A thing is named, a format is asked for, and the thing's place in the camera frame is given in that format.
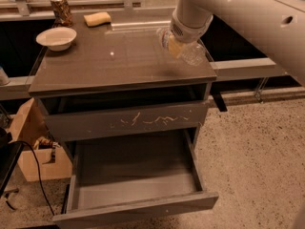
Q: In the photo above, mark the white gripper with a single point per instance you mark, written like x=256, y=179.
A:
x=188, y=32

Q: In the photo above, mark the clear plastic water bottle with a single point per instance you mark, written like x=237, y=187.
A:
x=193, y=53

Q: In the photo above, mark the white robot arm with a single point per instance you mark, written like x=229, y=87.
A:
x=275, y=27

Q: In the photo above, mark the grey drawer cabinet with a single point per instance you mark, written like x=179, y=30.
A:
x=116, y=66

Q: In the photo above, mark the grey top drawer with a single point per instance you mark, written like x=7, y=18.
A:
x=127, y=121

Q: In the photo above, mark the open grey middle drawer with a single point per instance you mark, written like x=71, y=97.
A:
x=133, y=177

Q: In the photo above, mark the yellow sponge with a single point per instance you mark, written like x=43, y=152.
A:
x=97, y=19

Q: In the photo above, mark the white ceramic bowl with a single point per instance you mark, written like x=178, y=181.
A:
x=56, y=39

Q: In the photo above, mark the patterned drink can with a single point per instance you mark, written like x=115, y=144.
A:
x=62, y=12

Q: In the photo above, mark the metal window railing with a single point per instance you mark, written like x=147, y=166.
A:
x=79, y=0

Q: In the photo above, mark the cardboard box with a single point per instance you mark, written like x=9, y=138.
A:
x=48, y=158

